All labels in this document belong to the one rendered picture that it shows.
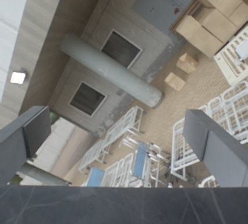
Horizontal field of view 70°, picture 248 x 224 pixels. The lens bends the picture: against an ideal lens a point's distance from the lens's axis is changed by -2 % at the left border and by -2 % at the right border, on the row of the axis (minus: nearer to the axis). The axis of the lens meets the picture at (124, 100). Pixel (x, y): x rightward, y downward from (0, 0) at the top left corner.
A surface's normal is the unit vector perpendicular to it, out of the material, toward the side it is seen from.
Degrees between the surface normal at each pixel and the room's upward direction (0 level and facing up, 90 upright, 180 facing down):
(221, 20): 90
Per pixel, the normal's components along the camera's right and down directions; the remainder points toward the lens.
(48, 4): -0.15, 0.58
